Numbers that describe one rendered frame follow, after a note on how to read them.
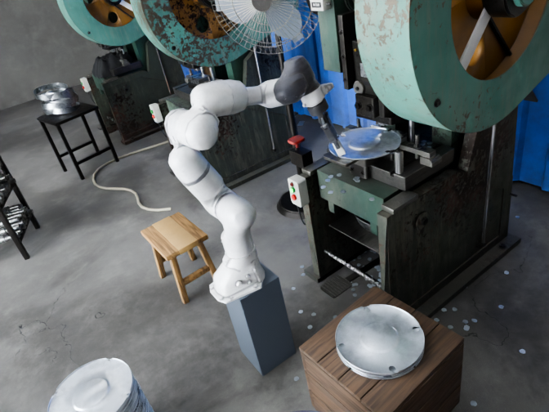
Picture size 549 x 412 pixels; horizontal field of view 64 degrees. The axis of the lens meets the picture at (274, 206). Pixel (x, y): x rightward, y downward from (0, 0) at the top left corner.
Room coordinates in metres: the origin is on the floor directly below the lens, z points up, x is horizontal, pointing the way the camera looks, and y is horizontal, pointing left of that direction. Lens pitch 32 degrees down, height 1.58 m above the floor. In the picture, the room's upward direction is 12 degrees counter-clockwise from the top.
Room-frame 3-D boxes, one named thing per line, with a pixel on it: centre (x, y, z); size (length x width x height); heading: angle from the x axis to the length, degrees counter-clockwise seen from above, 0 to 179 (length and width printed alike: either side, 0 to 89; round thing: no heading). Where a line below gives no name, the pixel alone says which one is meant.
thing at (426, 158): (1.54, -0.61, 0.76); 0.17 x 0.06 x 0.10; 30
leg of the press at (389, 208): (1.52, -0.78, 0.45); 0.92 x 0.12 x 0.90; 120
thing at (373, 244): (1.69, -0.53, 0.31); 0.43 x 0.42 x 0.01; 30
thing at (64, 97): (3.94, 1.63, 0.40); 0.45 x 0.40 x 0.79; 42
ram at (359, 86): (1.66, -0.49, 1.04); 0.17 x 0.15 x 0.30; 120
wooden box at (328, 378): (0.99, -0.25, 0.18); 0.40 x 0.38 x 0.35; 122
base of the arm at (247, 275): (1.32, 0.20, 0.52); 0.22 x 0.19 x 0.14; 119
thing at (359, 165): (1.60, -0.37, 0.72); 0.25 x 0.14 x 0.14; 120
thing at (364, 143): (1.62, -0.41, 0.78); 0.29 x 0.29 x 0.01
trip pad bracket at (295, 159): (1.84, -0.17, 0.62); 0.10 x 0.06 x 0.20; 30
